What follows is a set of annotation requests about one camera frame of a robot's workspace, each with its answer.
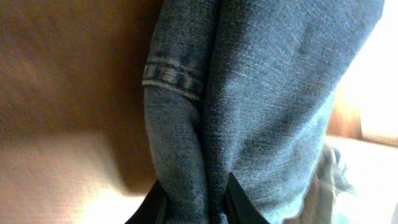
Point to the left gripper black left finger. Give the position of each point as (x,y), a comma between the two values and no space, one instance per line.
(153,208)

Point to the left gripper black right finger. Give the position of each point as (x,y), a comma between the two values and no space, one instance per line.
(237,207)

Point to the dark blue jeans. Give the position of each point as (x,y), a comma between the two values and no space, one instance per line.
(246,88)

